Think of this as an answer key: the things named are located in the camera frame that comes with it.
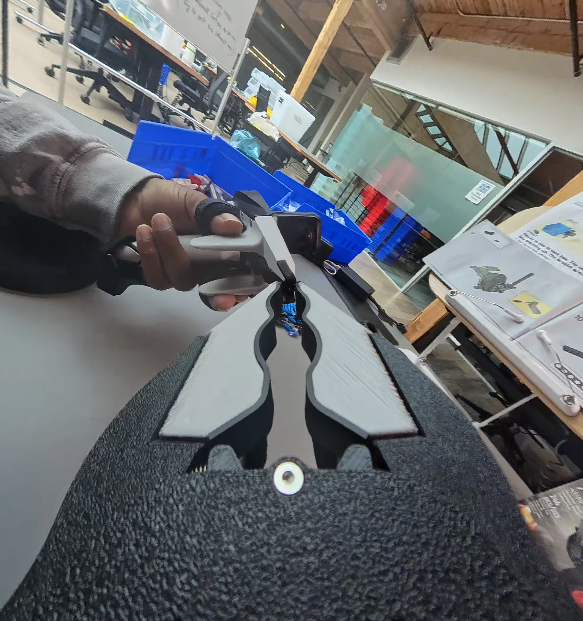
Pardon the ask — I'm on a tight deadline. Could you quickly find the long wooden table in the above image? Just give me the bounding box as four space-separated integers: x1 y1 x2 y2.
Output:
101 4 215 98

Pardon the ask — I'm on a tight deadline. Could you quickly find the whiteboard on metal stand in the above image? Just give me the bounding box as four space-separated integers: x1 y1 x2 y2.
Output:
0 0 261 140

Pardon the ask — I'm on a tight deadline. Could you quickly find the black office chair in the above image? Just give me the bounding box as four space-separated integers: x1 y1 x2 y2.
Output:
45 0 133 123
157 72 235 133

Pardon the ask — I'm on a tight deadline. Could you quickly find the blue plastic bin with bags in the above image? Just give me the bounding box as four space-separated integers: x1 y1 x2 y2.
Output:
271 169 373 266

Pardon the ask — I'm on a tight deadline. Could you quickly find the large blue plastic bin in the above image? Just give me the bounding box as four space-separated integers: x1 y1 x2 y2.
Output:
126 120 293 210

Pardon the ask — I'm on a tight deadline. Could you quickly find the stack of red bins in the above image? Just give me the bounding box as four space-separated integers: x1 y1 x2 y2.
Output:
358 183 402 237

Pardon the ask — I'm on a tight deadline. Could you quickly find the grey desk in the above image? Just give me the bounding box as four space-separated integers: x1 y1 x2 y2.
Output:
0 90 418 621

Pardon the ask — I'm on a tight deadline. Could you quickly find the person's left hand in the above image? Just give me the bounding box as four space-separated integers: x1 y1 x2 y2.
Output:
118 180 249 312

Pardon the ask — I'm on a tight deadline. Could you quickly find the person's left forearm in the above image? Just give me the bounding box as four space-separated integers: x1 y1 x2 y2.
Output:
0 73 165 245

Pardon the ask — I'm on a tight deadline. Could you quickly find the light blue plastic bag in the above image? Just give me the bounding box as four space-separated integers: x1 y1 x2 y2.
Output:
230 128 263 159

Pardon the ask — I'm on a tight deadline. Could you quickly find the stack of blue bins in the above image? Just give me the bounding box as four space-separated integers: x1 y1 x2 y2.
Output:
369 209 426 267

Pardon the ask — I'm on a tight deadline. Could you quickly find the black adapter cable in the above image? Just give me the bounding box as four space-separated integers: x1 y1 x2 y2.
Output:
368 295 409 336

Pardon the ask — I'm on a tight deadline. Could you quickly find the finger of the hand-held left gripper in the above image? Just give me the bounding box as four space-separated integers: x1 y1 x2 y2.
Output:
254 216 298 284

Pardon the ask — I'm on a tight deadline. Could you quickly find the printed toy set box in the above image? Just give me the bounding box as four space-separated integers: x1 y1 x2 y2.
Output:
518 477 583 621

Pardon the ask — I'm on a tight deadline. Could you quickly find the pile of blue black pins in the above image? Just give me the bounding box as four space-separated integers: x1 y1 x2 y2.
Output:
276 301 304 336

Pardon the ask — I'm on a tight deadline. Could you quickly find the black power adapter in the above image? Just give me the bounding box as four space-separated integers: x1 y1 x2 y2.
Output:
336 265 376 300

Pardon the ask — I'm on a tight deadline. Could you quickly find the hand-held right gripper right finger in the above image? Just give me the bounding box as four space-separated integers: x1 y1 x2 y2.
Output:
297 281 419 441

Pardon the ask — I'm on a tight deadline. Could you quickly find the small wall sign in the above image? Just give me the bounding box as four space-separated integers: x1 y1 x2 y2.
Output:
464 179 497 205

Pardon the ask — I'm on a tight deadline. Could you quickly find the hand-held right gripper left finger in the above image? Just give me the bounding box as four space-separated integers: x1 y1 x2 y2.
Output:
158 281 279 441

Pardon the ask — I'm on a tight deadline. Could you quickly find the open instruction booklet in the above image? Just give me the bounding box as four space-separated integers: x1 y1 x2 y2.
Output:
424 182 583 427

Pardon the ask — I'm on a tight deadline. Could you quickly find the white storage box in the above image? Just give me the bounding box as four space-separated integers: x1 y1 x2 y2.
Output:
270 91 317 143

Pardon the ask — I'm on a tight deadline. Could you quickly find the wooden table with boxes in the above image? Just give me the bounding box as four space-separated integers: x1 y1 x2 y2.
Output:
232 86 344 189

